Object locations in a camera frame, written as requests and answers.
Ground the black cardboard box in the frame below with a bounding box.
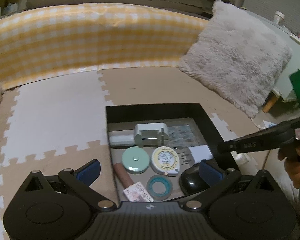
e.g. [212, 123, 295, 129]
[106, 103, 238, 203]

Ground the brown gel polish bottle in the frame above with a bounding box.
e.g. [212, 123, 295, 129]
[113, 163, 154, 203]

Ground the teal tape roll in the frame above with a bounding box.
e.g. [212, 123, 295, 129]
[146, 175, 173, 201]

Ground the right fluffy white cushion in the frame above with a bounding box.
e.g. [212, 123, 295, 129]
[178, 0, 292, 118]

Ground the person right hand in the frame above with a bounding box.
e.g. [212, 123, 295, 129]
[277, 148, 300, 189]

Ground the clear plastic blister case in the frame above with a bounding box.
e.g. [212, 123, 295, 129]
[168, 125, 200, 149]

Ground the white watch repair tool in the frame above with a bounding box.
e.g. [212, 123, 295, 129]
[108, 122, 169, 148]

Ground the white power adapter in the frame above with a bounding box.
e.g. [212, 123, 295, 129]
[177, 145, 213, 167]

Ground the yellow checkered bed cover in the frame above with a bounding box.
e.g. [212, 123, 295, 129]
[0, 3, 207, 89]

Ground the yellow white body tape measure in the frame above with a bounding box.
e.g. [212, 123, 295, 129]
[150, 146, 180, 176]

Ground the white cabinet with wooden leg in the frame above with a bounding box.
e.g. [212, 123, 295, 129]
[244, 7, 300, 114]

